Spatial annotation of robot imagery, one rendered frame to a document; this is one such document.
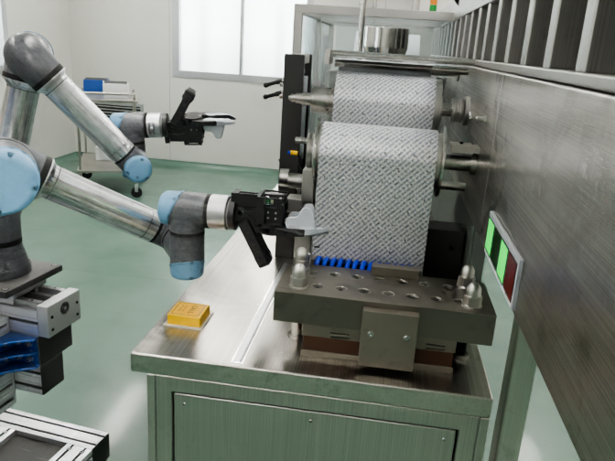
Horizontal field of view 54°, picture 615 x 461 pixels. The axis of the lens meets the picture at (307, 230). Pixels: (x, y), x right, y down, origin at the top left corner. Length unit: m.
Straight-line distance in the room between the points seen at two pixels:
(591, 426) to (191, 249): 0.94
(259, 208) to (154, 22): 6.12
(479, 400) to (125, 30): 6.67
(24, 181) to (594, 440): 0.99
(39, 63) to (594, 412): 1.47
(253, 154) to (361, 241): 5.82
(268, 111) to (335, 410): 5.96
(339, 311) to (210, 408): 0.30
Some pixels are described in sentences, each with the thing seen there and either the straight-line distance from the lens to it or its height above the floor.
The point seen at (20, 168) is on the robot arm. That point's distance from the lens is 1.19.
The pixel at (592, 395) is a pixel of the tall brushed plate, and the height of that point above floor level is 1.20.
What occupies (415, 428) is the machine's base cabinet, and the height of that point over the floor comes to 0.82.
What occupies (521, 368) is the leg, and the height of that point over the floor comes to 0.76.
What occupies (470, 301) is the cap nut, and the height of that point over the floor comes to 1.04.
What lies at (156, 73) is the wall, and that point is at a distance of 7.28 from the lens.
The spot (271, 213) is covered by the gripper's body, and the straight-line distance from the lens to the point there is 1.25.
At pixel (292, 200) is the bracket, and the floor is 1.13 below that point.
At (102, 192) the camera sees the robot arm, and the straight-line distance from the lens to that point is 1.39.
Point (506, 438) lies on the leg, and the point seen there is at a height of 0.56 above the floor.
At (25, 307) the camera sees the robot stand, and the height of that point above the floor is 0.76.
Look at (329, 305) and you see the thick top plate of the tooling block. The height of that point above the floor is 1.01.
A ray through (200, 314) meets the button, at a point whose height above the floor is 0.92.
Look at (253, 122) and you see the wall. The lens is 6.99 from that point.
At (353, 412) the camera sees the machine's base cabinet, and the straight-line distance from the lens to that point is 1.14.
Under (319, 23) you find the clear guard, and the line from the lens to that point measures 2.26.
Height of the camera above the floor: 1.47
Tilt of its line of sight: 17 degrees down
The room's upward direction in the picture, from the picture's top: 4 degrees clockwise
